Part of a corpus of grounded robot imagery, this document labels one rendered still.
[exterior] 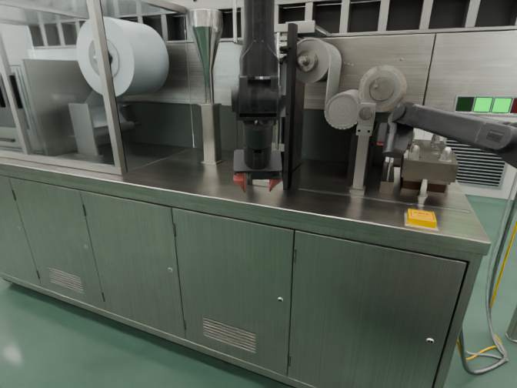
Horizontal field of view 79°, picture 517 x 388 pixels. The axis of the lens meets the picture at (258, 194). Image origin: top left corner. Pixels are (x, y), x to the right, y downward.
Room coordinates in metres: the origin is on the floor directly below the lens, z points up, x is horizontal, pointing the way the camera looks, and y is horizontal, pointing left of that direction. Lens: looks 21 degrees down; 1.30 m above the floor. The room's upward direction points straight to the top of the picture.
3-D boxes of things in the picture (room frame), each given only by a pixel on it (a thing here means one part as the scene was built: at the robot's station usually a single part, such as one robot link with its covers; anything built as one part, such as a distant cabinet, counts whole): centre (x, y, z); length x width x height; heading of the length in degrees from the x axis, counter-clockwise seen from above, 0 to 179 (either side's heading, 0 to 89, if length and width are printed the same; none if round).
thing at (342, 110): (1.24, -0.34, 1.17); 0.26 x 0.12 x 0.12; 158
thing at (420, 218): (0.81, -0.46, 0.91); 0.07 x 0.07 x 0.02; 68
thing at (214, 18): (1.46, 0.22, 1.50); 0.14 x 0.14 x 0.06
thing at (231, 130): (1.81, 0.45, 1.02); 2.24 x 0.04 x 0.24; 68
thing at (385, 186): (1.17, -0.51, 0.92); 0.28 x 0.04 x 0.04; 158
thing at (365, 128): (1.06, -0.36, 1.05); 0.06 x 0.05 x 0.31; 158
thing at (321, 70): (1.30, -0.23, 1.33); 0.25 x 0.14 x 0.14; 158
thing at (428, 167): (1.16, -0.63, 1.00); 0.40 x 0.16 x 0.06; 158
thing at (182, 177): (1.48, 0.45, 0.88); 2.52 x 0.66 x 0.04; 68
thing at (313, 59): (1.16, -0.17, 1.33); 0.06 x 0.06 x 0.06; 68
